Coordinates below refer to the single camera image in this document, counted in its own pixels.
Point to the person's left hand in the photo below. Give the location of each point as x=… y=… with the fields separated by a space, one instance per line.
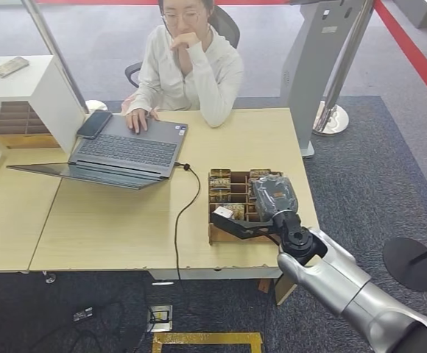
x=186 y=41

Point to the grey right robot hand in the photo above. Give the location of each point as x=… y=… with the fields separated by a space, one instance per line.
x=276 y=197

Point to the person's right hand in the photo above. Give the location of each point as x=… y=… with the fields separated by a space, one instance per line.
x=137 y=119

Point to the person's right forearm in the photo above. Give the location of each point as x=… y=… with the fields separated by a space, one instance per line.
x=141 y=97

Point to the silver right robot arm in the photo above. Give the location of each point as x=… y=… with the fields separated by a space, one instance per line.
x=346 y=287

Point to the person's left forearm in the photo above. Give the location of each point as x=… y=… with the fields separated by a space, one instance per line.
x=213 y=87

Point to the hotel key card autumn print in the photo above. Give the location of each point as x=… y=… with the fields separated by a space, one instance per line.
x=220 y=173
x=238 y=212
x=259 y=173
x=220 y=183
x=220 y=196

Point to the person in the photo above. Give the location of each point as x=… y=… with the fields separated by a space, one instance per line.
x=206 y=78

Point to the wooden card holder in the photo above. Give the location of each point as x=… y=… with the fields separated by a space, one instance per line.
x=239 y=187

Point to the grey laptop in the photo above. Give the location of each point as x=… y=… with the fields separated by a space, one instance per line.
x=125 y=151

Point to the black smartphone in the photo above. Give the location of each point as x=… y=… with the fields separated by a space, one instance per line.
x=94 y=124

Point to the black office chair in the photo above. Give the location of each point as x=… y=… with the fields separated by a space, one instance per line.
x=228 y=27

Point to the wooden desk leg panel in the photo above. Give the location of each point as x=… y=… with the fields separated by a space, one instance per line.
x=285 y=290

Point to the grey kiosk stand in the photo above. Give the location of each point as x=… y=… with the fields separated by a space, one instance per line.
x=309 y=73

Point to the chrome stanchion with round base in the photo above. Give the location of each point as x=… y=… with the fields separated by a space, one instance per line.
x=48 y=39
x=342 y=63

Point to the white shelf cabinet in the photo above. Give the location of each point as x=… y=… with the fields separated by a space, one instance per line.
x=32 y=80

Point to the brown wooden slot organizer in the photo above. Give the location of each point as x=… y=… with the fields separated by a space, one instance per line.
x=18 y=122

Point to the beige smartphone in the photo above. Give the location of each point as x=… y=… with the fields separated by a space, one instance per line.
x=11 y=66

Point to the black round stand base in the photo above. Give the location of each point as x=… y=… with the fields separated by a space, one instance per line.
x=412 y=268

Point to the metal floor socket plate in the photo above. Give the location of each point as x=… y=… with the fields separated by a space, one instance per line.
x=160 y=319

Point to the metal table foot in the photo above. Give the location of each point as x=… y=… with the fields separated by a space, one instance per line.
x=48 y=277

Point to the small black floor device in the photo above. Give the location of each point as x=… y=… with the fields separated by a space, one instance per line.
x=82 y=314

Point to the grey display plinth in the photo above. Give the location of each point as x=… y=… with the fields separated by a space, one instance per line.
x=419 y=14

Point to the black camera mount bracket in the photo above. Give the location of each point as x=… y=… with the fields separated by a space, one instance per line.
x=242 y=228

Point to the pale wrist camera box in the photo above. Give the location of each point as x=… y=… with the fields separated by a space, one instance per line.
x=224 y=212

